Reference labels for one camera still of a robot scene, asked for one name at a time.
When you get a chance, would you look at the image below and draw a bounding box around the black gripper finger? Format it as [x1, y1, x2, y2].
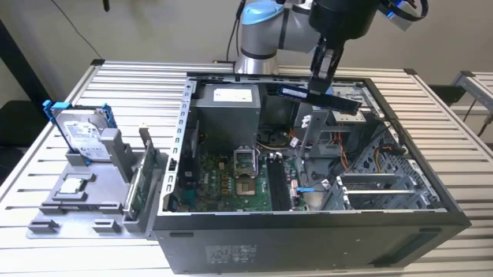
[308, 38, 332, 93]
[328, 42, 344, 81]

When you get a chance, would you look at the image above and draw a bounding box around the black RAM stick blue label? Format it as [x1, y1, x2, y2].
[276, 83, 363, 115]

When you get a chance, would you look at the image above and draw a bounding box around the metal disk bay cage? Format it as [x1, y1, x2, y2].
[294, 82, 386, 158]

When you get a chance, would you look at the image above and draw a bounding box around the grey power supply unit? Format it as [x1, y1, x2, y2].
[189, 83, 263, 151]

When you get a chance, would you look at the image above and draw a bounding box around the black chair back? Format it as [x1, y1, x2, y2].
[426, 84, 467, 108]

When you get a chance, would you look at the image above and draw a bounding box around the metal socket cover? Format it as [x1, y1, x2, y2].
[232, 148, 259, 177]

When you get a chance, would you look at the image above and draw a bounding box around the metal slat side table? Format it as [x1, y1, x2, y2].
[449, 70, 493, 116]

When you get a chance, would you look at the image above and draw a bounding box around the CPU socket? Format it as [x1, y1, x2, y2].
[235, 176, 257, 197]

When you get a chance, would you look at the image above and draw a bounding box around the grey perforated disk bay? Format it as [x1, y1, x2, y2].
[323, 172, 439, 211]

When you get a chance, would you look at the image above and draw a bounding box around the green motherboard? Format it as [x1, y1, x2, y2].
[179, 126, 308, 212]

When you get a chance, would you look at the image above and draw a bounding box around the green graphics card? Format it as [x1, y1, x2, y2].
[123, 121, 163, 222]

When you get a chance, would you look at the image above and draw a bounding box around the black PC case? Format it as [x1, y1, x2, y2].
[148, 70, 473, 275]

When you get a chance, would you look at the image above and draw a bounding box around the hard disk in blue carrier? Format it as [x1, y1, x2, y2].
[40, 100, 116, 167]

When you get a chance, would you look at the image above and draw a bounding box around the grey parts rack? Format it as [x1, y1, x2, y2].
[24, 128, 169, 240]

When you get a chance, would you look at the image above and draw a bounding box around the silver CPU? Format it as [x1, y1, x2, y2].
[57, 180, 84, 194]

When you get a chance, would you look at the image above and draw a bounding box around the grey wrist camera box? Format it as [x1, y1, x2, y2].
[379, 0, 419, 32]

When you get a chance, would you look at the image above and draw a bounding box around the thick black camera cable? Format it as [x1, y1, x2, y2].
[383, 0, 428, 21]

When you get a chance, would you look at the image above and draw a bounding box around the orange wire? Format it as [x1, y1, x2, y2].
[334, 131, 350, 171]

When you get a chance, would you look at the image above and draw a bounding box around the thin black cable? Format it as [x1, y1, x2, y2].
[224, 0, 248, 63]

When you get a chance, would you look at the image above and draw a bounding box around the red yellow wire bundle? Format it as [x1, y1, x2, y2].
[372, 144, 406, 171]

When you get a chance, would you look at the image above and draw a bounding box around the thin wall cable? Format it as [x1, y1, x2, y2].
[49, 0, 102, 61]

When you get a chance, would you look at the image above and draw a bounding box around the black slanted post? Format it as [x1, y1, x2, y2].
[0, 18, 53, 103]

